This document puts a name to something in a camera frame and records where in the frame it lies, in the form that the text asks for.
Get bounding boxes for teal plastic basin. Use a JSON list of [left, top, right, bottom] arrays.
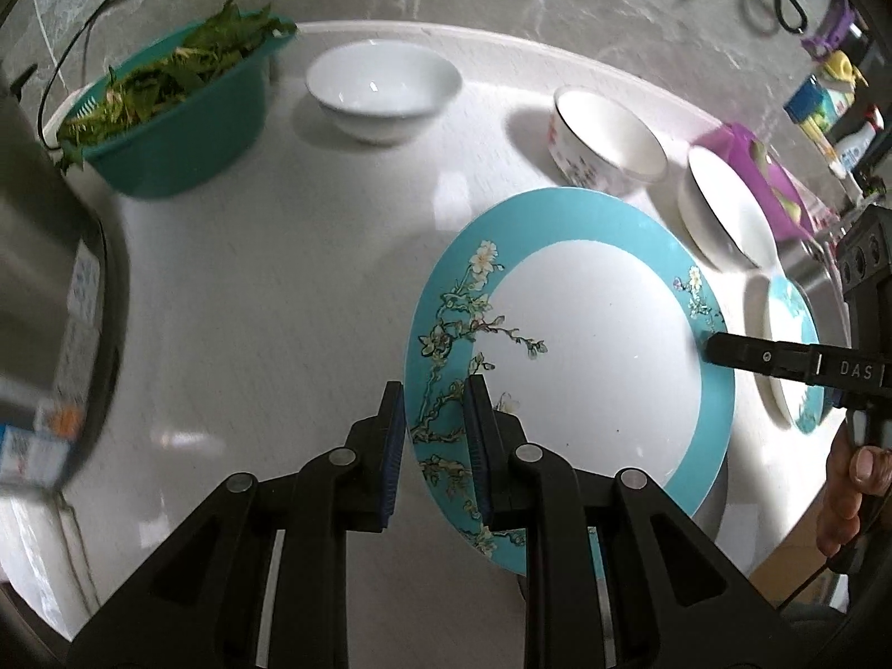
[[59, 20, 297, 200]]

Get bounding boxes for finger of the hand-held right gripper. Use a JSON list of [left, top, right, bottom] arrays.
[[702, 333, 822, 386]]

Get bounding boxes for person's right hand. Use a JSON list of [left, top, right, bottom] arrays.
[[817, 425, 892, 560]]

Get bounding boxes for purple plastic basket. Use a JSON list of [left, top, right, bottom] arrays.
[[697, 122, 830, 241]]

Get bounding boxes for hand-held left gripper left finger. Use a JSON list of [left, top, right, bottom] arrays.
[[66, 382, 407, 669]]

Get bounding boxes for large turquoise floral plate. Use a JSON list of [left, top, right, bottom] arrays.
[[404, 188, 738, 578]]

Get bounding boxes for leafy green vegetables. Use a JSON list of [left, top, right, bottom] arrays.
[[56, 0, 299, 168]]

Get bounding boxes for stainless steel cooking pot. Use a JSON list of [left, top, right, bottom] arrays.
[[0, 62, 133, 499]]

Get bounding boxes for plain white bowl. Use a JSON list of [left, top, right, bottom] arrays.
[[305, 40, 463, 147]]

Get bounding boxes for small turquoise plate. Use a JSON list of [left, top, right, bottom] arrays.
[[756, 272, 833, 437]]

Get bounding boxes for white bowl with floral print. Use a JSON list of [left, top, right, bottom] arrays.
[[547, 85, 670, 197]]

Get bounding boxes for white bowl with dark rim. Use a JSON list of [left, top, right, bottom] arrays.
[[677, 145, 782, 273]]

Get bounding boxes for black power cable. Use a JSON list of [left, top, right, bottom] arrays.
[[38, 0, 189, 154]]

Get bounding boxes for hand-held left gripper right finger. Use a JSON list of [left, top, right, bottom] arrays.
[[464, 376, 809, 669]]

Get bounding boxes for white spray bottle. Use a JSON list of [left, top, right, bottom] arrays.
[[831, 106, 888, 181]]

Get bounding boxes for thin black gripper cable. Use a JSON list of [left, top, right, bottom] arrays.
[[779, 549, 850, 609]]

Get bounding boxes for purple kitchen utensil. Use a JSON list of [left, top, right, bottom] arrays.
[[800, 0, 860, 60]]

